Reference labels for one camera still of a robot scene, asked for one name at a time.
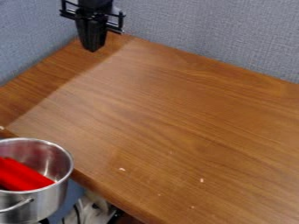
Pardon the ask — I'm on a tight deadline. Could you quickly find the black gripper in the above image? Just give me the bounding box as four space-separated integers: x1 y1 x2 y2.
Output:
60 0 126 52

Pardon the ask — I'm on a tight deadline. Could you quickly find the red object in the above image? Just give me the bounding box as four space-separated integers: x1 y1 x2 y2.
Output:
0 157 53 191

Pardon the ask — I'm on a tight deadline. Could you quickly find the metal pot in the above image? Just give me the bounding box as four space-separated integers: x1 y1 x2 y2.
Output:
0 137 73 224

